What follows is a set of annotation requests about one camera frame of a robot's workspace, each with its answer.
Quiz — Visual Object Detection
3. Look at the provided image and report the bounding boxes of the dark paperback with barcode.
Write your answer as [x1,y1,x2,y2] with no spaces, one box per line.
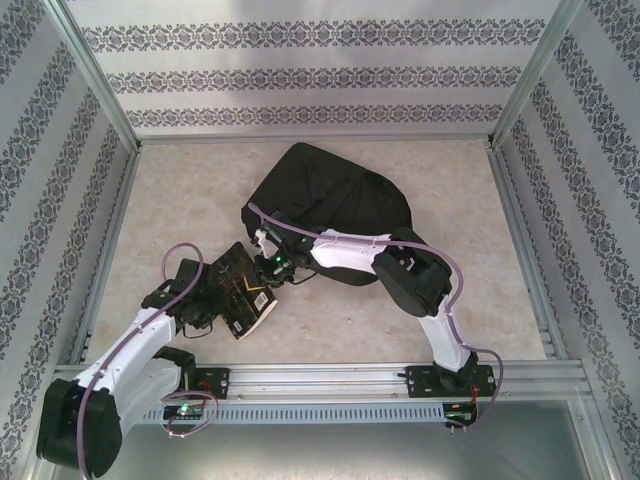
[206,241,280,342]

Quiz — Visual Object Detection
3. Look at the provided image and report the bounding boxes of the black backpack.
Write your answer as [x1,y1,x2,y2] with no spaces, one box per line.
[239,142,414,289]

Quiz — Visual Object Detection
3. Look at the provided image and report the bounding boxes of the left controller board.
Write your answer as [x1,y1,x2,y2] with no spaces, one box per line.
[163,405,205,420]

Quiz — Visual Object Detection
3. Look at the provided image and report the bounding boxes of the grey metal shelf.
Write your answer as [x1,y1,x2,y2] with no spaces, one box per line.
[29,419,616,480]

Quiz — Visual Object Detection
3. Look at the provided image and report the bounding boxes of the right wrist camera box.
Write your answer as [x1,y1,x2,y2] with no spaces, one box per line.
[253,225,287,252]

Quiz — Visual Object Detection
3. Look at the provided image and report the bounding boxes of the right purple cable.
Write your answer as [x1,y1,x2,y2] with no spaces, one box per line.
[248,202,503,431]

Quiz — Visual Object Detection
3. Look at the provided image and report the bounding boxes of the purple cable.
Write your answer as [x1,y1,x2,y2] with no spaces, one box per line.
[248,202,503,431]
[74,242,221,476]

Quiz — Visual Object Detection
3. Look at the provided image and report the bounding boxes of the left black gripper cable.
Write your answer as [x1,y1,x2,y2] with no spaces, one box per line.
[177,317,217,342]

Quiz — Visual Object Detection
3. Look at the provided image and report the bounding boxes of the left aluminium side rail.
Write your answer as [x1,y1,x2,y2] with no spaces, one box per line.
[69,144,144,366]

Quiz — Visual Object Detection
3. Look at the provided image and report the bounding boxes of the aluminium side rail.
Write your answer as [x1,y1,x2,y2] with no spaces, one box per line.
[69,144,144,366]
[487,144,569,360]

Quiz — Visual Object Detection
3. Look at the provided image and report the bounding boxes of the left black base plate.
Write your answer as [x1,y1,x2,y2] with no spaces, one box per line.
[139,368,231,400]

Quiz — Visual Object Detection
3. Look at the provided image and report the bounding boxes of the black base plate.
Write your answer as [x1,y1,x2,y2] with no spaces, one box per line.
[405,365,499,399]
[139,368,231,400]

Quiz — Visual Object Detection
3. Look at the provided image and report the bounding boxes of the aluminium mounting rail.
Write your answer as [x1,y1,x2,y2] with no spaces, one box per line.
[49,363,587,401]

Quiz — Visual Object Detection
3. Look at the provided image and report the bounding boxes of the slotted grey cable duct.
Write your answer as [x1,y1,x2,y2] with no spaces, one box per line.
[66,403,447,425]

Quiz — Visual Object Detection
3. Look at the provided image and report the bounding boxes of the aluminium back rail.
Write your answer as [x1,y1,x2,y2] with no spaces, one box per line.
[134,132,496,147]

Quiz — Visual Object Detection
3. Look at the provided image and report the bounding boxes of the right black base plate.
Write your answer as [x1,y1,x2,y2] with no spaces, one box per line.
[405,365,499,399]

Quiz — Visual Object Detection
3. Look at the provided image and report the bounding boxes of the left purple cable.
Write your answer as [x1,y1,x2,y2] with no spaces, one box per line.
[74,242,221,476]

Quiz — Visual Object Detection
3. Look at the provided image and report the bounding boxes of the left aluminium frame post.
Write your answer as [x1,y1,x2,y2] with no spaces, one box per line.
[52,0,141,151]

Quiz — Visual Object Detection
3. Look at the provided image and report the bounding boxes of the aluminium frame post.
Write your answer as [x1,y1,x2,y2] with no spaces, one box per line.
[52,0,141,151]
[487,0,586,151]

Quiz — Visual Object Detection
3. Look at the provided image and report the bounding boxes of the right aluminium side rail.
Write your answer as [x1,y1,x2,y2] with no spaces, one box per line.
[487,144,569,360]

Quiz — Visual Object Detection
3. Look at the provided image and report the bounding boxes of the right aluminium frame post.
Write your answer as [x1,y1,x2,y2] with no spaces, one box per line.
[487,0,586,151]

